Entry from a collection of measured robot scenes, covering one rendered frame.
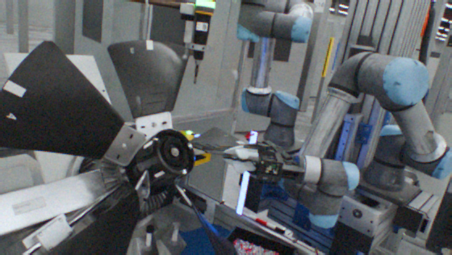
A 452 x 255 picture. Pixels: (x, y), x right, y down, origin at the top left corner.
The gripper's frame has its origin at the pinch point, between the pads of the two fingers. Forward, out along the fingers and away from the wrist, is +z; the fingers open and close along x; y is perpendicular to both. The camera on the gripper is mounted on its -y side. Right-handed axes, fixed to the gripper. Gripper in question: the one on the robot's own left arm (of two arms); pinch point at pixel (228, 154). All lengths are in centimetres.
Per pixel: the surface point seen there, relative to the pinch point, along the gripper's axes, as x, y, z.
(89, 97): -17.2, 17.7, 31.4
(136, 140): -7.3, 14.0, 22.1
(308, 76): 105, -645, -189
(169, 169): -3.7, 18.9, 13.4
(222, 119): 38, -126, -1
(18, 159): 23, -18, 70
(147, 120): -8.2, 4.2, 22.1
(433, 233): 7, 14, -54
